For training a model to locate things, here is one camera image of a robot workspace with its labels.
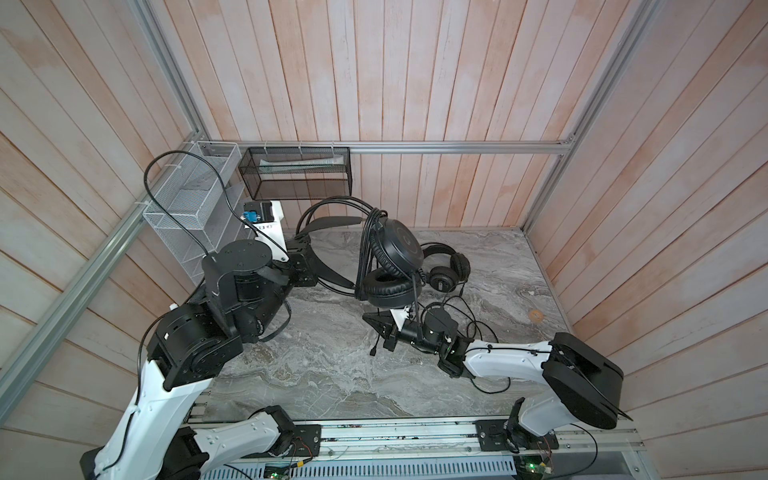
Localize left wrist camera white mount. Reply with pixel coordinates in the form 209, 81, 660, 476
243, 200, 288, 262

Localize papers in black basket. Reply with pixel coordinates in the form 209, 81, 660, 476
257, 156, 346, 174

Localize small black wired headphones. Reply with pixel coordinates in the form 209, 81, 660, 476
418, 241, 503, 395

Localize large black gaming headset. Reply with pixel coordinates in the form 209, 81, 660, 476
296, 195, 424, 319

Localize black wire mesh wall basket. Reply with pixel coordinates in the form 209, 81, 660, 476
238, 146, 353, 201

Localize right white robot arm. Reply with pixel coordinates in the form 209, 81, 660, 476
363, 306, 625, 453

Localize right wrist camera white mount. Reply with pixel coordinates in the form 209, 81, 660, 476
390, 306, 414, 331

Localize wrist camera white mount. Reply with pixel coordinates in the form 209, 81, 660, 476
390, 306, 414, 331
243, 200, 288, 262

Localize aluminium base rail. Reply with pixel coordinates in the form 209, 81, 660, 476
206, 416, 659, 479

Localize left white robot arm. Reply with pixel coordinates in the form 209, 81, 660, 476
80, 236, 318, 479

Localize white wire mesh wall shelf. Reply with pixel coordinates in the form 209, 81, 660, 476
144, 141, 253, 283

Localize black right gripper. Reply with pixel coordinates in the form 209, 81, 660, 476
366, 309, 445, 356

